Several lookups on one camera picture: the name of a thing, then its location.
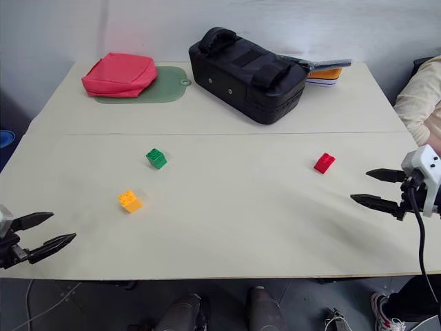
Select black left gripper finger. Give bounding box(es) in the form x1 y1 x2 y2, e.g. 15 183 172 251
28 232 77 265
12 212 55 232

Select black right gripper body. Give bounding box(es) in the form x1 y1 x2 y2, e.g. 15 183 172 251
395 174 431 222

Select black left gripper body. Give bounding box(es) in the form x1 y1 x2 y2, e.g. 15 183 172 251
0 232 31 270

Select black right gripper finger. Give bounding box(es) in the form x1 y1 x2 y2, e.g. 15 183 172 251
349 194 401 217
365 168 407 183

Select red toy brick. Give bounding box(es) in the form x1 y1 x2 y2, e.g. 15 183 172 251
314 152 336 174

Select person in beige sleeve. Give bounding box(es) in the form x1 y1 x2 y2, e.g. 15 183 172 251
393 54 441 154

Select blue round object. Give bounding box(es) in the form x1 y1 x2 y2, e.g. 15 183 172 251
0 130 17 150

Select yellow toy brick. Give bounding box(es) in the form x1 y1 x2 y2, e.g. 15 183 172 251
117 190 144 214

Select white and red sneaker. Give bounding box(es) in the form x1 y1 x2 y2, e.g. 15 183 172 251
370 292 407 331

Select orange and white box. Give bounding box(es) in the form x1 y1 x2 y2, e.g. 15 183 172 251
305 67 343 89

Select green toy brick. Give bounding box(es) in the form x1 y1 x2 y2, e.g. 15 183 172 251
145 148 169 170

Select dark rounded robot foot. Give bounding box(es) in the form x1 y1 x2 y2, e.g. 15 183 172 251
245 285 287 331
154 293 212 331

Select red fabric pouch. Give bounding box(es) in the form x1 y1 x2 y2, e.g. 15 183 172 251
81 52 158 99

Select black padded case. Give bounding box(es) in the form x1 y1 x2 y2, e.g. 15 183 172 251
187 26 308 126

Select green cutting mat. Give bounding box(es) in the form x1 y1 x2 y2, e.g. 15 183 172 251
93 66 192 105

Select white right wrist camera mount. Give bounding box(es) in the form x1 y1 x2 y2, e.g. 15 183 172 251
401 144 441 218

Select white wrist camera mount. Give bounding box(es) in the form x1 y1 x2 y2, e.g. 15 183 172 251
0 203 14 239
401 144 441 218

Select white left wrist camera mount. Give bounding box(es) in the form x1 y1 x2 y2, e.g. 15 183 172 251
0 203 14 239

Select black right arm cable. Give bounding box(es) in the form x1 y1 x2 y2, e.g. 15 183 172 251
406 177 441 313

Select white floor cable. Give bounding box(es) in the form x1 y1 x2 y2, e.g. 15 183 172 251
9 279 83 331

